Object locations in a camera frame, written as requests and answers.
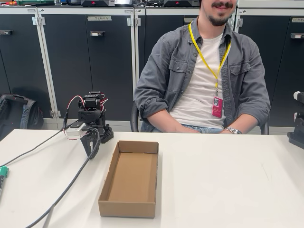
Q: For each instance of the green-capped black permanent marker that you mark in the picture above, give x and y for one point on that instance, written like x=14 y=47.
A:
x=3 y=171

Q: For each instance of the man's left forearm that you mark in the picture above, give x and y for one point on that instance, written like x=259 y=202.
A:
x=243 y=127

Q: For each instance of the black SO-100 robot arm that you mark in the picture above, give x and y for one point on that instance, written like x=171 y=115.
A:
x=91 y=104

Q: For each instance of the man's right forearm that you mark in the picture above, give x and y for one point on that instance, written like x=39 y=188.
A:
x=164 y=123

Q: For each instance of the idle black robot arm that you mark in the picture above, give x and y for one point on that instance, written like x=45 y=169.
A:
x=298 y=137

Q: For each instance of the open brown cardboard box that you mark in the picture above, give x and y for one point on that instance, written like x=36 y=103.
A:
x=133 y=180

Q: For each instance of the black backpack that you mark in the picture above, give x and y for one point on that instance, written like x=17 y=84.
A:
x=14 y=111

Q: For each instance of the grey tape label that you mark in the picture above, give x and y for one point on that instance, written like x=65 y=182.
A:
x=298 y=20
x=190 y=20
x=99 y=18

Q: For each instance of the black case with red logo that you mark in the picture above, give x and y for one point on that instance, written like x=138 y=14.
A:
x=97 y=2
x=180 y=3

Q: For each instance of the silver device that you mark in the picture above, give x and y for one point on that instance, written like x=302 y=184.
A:
x=123 y=2

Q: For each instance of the man in grey shirt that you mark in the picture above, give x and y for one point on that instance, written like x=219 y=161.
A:
x=206 y=71

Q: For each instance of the pink ID badge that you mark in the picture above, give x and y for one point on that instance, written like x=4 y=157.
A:
x=217 y=109

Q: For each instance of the green box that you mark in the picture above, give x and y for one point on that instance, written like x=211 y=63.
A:
x=35 y=2

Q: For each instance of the silver wristwatch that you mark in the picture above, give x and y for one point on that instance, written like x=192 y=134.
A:
x=232 y=130

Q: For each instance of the red and orange tool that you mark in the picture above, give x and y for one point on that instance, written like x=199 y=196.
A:
x=8 y=3

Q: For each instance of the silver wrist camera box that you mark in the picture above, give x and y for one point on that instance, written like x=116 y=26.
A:
x=74 y=131

